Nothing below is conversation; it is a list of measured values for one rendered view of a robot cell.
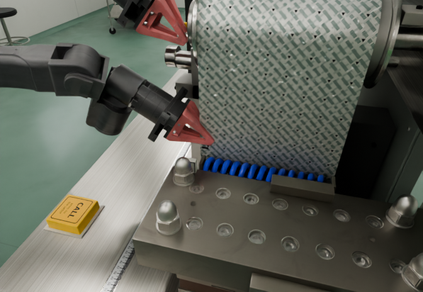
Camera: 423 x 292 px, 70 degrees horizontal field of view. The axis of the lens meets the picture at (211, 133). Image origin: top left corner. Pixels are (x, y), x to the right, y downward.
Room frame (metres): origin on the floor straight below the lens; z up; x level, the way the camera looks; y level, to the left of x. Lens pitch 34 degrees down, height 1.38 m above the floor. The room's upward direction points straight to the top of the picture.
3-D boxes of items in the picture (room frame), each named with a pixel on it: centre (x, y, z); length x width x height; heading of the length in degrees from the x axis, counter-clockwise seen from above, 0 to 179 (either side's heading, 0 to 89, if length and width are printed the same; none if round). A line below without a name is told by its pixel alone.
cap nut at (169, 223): (0.28, 0.06, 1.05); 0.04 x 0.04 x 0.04
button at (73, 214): (0.41, 0.27, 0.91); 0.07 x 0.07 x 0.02; 75
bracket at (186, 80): (0.55, 0.04, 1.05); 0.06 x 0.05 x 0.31; 75
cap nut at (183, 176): (0.38, 0.05, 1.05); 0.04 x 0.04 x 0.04
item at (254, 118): (0.41, -0.09, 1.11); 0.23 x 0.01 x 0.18; 75
